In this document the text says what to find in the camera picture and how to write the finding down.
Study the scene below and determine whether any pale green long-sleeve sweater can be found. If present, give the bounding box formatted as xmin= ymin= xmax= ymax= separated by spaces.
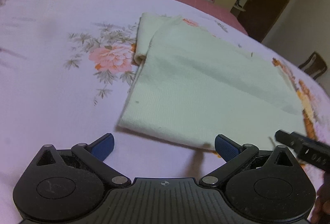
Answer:
xmin=118 ymin=13 xmax=305 ymax=149

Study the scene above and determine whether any person's hand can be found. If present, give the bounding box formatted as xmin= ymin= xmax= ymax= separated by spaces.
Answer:
xmin=310 ymin=173 xmax=329 ymax=223

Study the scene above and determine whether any dark wooden chair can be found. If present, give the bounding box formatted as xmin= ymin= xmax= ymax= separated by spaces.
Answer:
xmin=298 ymin=51 xmax=328 ymax=80

